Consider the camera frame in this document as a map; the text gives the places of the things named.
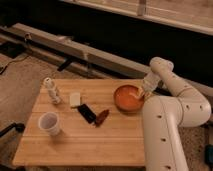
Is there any orange ceramic bowl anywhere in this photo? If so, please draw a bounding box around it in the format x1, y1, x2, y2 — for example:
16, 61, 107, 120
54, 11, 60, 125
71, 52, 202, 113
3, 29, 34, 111
113, 85, 144, 113

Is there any white paper cup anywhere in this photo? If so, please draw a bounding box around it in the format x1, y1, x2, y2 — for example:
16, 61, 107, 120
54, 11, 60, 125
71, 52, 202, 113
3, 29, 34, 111
38, 112, 60, 136

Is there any black cable on floor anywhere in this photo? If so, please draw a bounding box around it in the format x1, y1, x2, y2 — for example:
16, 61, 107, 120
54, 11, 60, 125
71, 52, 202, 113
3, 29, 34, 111
0, 53, 31, 76

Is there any white rectangular block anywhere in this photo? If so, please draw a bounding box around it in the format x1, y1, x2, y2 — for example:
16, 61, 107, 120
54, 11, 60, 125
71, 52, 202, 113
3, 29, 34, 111
70, 92, 81, 108

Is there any black rectangular bar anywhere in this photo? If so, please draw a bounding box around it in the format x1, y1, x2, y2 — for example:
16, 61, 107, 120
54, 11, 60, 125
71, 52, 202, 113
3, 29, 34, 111
77, 104, 96, 124

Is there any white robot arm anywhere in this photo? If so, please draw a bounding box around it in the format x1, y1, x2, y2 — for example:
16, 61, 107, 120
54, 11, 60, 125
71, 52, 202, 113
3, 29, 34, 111
141, 57, 211, 171

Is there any long metal rail beam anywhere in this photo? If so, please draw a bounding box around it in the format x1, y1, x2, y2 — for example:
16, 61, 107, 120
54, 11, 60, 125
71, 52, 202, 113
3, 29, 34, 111
0, 23, 213, 97

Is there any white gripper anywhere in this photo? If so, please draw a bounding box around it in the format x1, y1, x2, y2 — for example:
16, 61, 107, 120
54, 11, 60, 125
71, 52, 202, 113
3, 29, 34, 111
136, 71, 161, 99

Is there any black handle on floor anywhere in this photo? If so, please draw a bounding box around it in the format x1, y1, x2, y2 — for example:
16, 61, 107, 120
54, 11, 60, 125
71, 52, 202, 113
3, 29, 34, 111
0, 123, 25, 137

